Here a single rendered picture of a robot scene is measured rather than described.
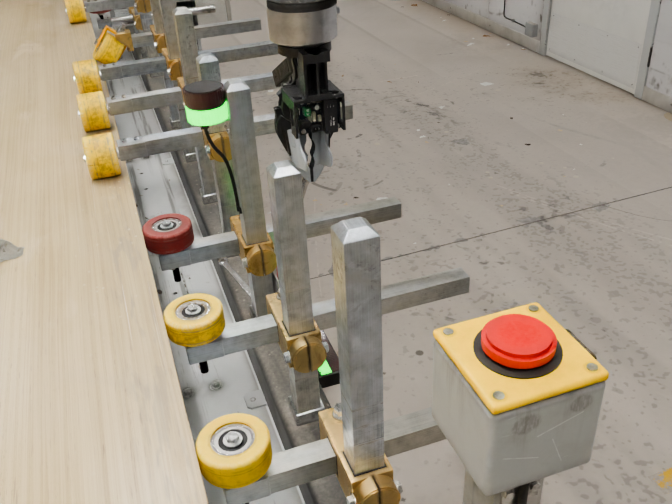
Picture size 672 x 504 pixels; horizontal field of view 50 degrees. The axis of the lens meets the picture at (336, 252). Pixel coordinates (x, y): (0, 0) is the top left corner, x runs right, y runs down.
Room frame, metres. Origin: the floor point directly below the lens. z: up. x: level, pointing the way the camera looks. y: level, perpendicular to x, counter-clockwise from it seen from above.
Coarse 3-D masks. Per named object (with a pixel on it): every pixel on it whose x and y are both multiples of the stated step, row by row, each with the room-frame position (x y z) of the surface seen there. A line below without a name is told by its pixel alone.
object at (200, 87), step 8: (208, 80) 1.04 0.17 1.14; (192, 88) 1.01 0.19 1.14; (200, 88) 1.00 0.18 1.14; (208, 88) 1.00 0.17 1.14; (216, 88) 1.00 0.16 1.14; (208, 136) 1.01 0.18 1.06; (224, 160) 1.01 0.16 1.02; (232, 176) 1.01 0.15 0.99; (232, 184) 1.01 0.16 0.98; (240, 208) 1.01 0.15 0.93
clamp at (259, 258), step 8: (232, 216) 1.10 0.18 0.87; (232, 224) 1.08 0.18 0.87; (240, 224) 1.07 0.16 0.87; (240, 232) 1.05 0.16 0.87; (240, 240) 1.02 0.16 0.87; (240, 248) 1.03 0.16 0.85; (248, 248) 1.00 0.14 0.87; (256, 248) 0.99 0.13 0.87; (264, 248) 0.99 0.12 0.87; (272, 248) 1.01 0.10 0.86; (240, 256) 1.04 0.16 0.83; (248, 256) 0.99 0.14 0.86; (256, 256) 0.98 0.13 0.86; (264, 256) 0.98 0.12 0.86; (272, 256) 0.99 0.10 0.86; (248, 264) 0.98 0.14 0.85; (256, 264) 0.98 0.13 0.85; (264, 264) 0.98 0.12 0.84; (272, 264) 0.99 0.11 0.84; (248, 272) 1.00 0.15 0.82; (256, 272) 0.98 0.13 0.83; (264, 272) 0.99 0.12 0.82
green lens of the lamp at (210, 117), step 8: (224, 104) 1.00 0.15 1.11; (192, 112) 0.99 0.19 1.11; (200, 112) 0.98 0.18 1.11; (208, 112) 0.98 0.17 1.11; (216, 112) 0.99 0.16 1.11; (224, 112) 1.00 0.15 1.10; (192, 120) 0.99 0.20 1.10; (200, 120) 0.98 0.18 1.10; (208, 120) 0.98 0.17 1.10; (216, 120) 0.99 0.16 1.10; (224, 120) 1.00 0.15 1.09
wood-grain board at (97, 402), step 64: (0, 0) 2.83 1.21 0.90; (0, 64) 2.00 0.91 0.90; (64, 64) 1.97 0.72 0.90; (0, 128) 1.51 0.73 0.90; (64, 128) 1.49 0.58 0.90; (0, 192) 1.19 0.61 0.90; (64, 192) 1.18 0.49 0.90; (128, 192) 1.16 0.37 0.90; (64, 256) 0.95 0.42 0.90; (128, 256) 0.94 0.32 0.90; (0, 320) 0.79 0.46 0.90; (64, 320) 0.79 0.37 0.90; (128, 320) 0.78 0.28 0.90; (0, 384) 0.66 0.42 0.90; (64, 384) 0.66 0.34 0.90; (128, 384) 0.65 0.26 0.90; (0, 448) 0.56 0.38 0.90; (64, 448) 0.55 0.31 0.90; (128, 448) 0.55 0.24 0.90; (192, 448) 0.54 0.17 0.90
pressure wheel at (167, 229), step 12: (156, 216) 1.05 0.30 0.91; (168, 216) 1.05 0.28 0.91; (180, 216) 1.05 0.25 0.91; (144, 228) 1.01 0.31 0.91; (156, 228) 1.02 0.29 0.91; (168, 228) 1.01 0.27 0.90; (180, 228) 1.01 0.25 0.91; (192, 228) 1.03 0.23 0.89; (156, 240) 0.99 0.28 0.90; (168, 240) 0.98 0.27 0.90; (180, 240) 0.99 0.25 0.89; (192, 240) 1.02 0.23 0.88; (156, 252) 0.99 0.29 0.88; (168, 252) 0.98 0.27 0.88; (180, 276) 1.02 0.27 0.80
